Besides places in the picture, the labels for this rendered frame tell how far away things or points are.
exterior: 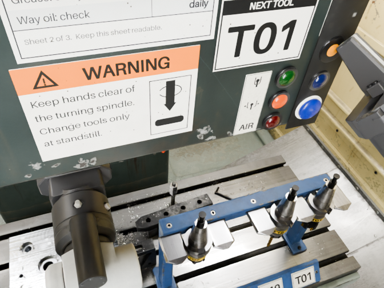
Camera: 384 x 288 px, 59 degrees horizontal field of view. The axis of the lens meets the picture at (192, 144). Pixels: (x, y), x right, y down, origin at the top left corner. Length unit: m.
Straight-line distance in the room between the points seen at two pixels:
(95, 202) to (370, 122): 0.39
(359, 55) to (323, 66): 0.04
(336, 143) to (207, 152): 0.65
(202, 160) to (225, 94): 1.42
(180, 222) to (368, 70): 0.55
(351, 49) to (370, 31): 0.96
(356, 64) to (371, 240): 1.11
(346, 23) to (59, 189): 0.46
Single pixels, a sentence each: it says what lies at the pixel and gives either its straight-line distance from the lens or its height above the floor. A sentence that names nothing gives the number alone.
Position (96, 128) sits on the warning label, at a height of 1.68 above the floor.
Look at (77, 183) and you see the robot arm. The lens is 0.59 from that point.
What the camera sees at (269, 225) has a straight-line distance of 0.84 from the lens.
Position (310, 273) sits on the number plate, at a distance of 1.14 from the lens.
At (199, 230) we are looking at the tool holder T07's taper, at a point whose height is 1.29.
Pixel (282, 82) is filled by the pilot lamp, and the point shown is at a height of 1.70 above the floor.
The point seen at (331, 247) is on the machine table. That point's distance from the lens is 1.26.
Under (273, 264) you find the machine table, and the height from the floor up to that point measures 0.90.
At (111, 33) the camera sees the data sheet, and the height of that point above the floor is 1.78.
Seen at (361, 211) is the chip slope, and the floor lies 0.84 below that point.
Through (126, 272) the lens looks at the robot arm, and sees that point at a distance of 0.49.
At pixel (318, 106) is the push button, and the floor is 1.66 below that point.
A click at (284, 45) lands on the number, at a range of 0.36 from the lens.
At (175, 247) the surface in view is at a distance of 0.78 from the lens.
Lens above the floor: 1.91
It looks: 46 degrees down
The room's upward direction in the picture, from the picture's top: 6 degrees clockwise
